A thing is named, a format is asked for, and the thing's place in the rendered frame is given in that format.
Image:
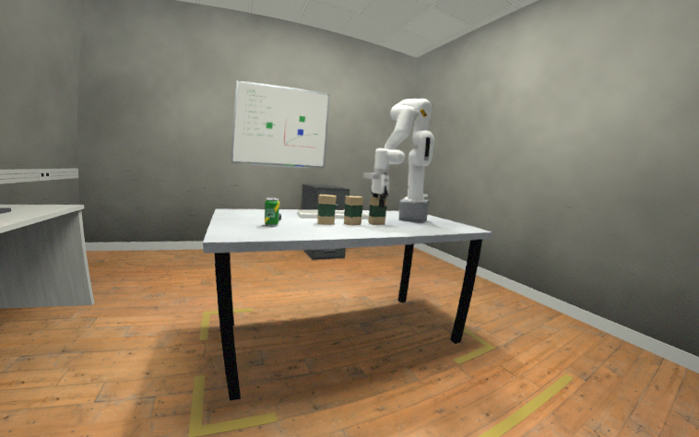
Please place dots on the tan box with dark green band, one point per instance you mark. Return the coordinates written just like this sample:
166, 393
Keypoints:
377, 214
326, 209
353, 210

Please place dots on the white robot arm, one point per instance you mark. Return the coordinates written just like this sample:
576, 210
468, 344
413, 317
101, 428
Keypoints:
423, 139

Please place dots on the green and yellow drink can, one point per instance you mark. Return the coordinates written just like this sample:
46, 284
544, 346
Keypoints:
271, 212

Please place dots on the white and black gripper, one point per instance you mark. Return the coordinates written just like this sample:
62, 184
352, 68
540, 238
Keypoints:
380, 186

